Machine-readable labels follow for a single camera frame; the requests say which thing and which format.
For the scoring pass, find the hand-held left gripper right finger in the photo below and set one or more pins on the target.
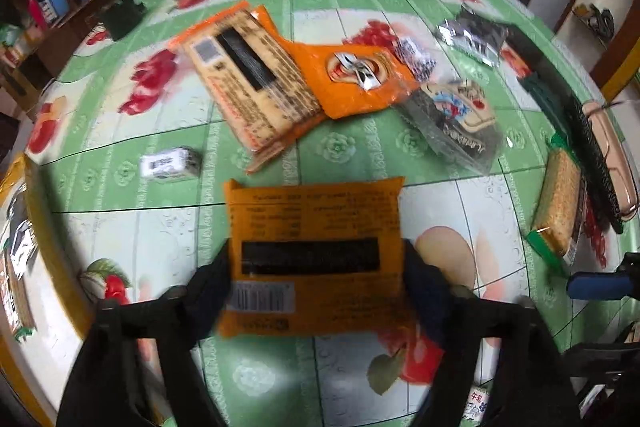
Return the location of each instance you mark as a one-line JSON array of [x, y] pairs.
[[425, 302]]

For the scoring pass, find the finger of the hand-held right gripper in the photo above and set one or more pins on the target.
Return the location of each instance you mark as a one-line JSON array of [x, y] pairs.
[[605, 357], [597, 287]]

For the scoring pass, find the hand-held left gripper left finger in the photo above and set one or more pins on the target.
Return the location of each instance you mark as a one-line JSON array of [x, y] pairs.
[[212, 302]]

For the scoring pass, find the orange snack packet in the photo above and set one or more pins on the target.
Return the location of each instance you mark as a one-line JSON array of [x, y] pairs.
[[315, 217], [320, 77]]

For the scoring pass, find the clear plum snack packet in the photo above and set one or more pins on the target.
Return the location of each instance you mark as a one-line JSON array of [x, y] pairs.
[[455, 117]]

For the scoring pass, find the large orange cracker packet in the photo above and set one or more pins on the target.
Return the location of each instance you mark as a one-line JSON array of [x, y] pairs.
[[240, 72]]

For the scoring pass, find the yellow tray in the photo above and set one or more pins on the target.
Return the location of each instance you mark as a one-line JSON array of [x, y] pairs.
[[12, 177]]

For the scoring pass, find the small black-white patterned candy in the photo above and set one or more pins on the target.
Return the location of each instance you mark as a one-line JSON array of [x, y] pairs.
[[417, 57]]

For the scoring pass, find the green floral tablecloth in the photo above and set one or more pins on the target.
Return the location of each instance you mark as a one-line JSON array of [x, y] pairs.
[[350, 147]]

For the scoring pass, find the silver black foil packet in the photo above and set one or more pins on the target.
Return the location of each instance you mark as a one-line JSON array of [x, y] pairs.
[[472, 37]]

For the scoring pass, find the black jar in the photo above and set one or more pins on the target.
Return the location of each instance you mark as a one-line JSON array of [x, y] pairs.
[[122, 19]]

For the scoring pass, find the green bag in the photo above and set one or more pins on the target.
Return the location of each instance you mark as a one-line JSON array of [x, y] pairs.
[[10, 34]]

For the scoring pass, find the red thermos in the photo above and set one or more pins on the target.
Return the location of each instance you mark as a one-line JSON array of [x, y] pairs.
[[37, 12]]

